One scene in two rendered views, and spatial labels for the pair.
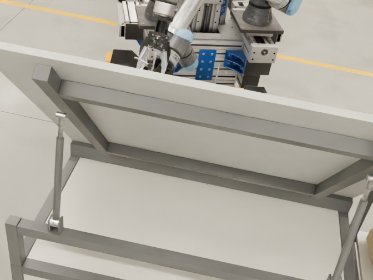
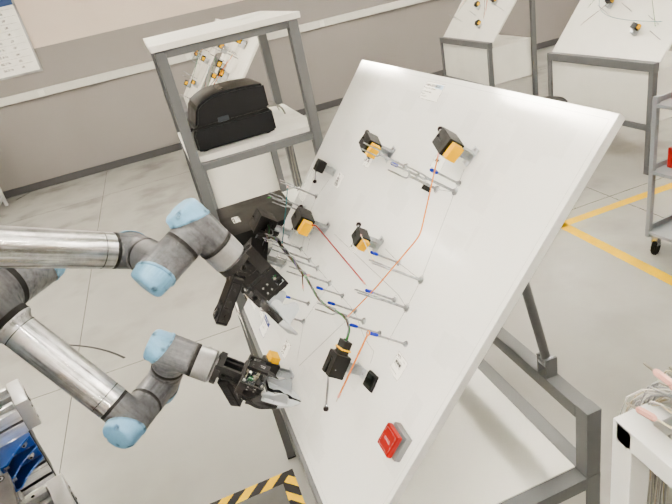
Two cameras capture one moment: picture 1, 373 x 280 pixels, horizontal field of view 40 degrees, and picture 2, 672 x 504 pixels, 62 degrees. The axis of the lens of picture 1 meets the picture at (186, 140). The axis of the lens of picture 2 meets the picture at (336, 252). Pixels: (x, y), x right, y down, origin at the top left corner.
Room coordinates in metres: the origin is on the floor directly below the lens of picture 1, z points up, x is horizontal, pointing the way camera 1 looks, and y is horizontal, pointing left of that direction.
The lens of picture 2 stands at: (1.80, 1.22, 1.97)
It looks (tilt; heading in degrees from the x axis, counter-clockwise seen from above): 27 degrees down; 252
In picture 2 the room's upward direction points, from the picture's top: 13 degrees counter-clockwise
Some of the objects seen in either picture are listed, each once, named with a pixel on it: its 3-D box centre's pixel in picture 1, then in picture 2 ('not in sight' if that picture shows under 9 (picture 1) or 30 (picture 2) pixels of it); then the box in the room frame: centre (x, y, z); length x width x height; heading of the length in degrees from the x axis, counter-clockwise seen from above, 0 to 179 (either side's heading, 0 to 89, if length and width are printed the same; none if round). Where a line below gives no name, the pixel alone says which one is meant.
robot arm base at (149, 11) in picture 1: (161, 6); not in sight; (2.34, 0.22, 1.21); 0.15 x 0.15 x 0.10
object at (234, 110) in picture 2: not in sight; (225, 112); (1.41, -0.93, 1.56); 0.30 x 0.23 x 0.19; 177
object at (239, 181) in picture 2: not in sight; (233, 140); (0.94, -3.47, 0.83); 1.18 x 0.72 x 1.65; 86
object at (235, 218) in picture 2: not in sight; (254, 219); (1.41, -0.97, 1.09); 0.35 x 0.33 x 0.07; 86
